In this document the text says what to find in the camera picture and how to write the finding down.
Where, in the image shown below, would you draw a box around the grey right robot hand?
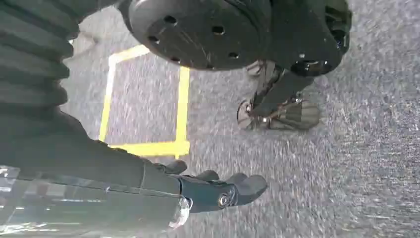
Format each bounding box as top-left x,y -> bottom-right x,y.
0,110 -> 268,238

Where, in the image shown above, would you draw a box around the yellow floor tape marking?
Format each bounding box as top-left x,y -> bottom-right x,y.
98,44 -> 191,159

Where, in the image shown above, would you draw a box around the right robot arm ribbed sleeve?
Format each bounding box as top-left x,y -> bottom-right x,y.
0,0 -> 81,116

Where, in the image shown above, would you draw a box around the robot right leg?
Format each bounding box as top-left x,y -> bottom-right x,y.
116,0 -> 353,116

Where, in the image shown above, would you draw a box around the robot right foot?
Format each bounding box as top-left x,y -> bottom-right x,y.
236,97 -> 321,131

